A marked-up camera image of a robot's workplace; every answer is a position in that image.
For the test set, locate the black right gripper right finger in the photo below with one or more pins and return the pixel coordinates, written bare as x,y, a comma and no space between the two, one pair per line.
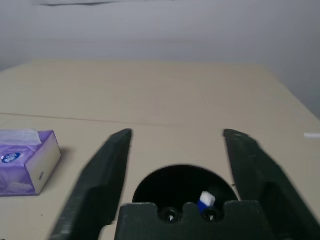
270,180

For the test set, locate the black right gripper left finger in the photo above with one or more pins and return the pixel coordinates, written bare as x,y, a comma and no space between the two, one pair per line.
100,180

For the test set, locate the white tape strip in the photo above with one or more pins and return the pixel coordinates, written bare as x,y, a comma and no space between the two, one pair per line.
312,135

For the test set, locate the blue and white marker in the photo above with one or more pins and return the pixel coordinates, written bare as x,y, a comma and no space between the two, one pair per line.
206,198

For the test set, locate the black plastic cup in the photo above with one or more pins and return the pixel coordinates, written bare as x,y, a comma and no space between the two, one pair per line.
175,185

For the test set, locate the purple tissue pack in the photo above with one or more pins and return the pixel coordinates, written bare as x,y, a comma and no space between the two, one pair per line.
20,170

